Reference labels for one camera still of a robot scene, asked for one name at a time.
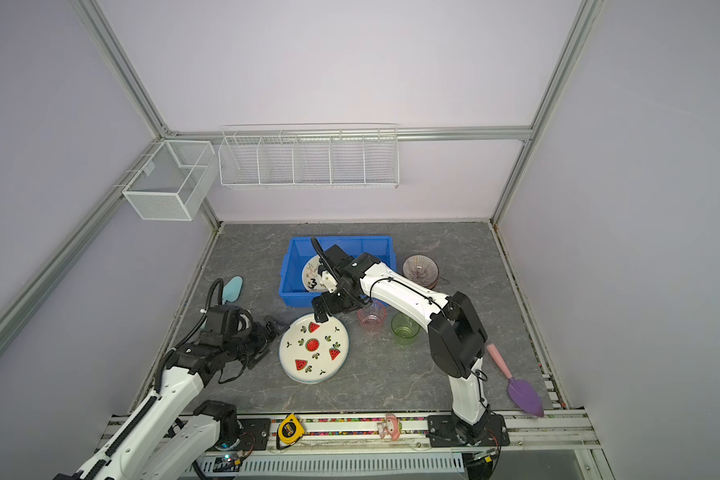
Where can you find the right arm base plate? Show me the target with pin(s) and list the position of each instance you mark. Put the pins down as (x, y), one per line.
(451, 431)

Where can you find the white watermelon plate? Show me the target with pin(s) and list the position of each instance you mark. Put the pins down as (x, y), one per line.
(311, 352)

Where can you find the white floral plate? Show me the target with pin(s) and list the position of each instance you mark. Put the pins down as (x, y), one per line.
(311, 278)

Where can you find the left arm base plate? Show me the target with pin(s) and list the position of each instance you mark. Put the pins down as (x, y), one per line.
(247, 434)

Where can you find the pink transparent cup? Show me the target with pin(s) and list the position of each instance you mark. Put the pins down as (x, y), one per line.
(372, 318)

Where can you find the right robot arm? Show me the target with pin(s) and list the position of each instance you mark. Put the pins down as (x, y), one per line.
(455, 332)

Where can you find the white mesh box basket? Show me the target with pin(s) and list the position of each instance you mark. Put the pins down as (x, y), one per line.
(173, 181)

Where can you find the purple pink spatula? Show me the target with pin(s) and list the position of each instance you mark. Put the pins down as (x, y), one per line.
(520, 391)

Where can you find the pink toy figure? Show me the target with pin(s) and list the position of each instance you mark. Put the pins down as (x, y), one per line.
(389, 427)

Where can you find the blue plastic bin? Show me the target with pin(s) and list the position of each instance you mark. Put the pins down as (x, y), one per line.
(301, 250)

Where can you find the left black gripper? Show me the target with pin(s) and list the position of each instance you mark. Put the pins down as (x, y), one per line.
(262, 337)

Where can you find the green transparent cup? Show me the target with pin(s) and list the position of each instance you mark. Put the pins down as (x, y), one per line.
(405, 329)

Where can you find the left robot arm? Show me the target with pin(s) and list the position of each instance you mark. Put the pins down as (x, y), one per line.
(155, 442)

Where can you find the yellow tape measure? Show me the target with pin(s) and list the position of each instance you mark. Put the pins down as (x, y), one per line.
(289, 432)

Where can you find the stacked patterned bowls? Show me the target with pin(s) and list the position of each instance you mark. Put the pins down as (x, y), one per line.
(422, 270)

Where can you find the aluminium front rail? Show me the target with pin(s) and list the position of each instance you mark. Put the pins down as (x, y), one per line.
(423, 431)

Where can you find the white vent grille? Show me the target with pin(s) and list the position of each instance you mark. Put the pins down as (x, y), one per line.
(310, 466)

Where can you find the teal spatula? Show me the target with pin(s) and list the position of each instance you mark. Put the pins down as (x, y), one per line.
(232, 290)

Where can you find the white wire shelf basket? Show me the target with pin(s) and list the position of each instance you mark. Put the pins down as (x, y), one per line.
(309, 155)

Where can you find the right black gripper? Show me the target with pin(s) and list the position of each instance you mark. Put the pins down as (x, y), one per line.
(327, 298)

